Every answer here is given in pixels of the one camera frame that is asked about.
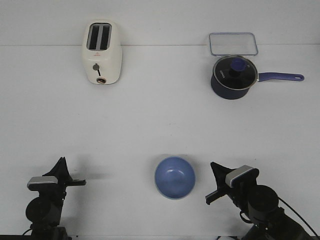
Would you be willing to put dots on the blue bowl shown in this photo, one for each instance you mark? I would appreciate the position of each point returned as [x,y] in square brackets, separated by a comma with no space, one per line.
[174,177]

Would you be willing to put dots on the blue saucepan with handle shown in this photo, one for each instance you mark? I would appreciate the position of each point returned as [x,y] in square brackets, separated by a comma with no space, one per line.
[231,94]

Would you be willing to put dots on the glass pot lid blue knob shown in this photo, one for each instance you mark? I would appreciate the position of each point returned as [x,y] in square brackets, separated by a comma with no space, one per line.
[235,72]

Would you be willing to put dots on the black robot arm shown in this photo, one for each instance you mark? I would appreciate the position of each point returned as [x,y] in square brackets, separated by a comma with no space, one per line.
[45,211]
[258,204]

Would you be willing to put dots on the white two-slot toaster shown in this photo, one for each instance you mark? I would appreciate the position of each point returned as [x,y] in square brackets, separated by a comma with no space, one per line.
[102,52]

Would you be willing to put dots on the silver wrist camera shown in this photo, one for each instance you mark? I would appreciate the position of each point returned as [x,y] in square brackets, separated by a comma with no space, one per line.
[240,174]
[38,183]

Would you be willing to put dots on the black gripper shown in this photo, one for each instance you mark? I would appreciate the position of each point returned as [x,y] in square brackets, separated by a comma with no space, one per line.
[238,194]
[58,192]

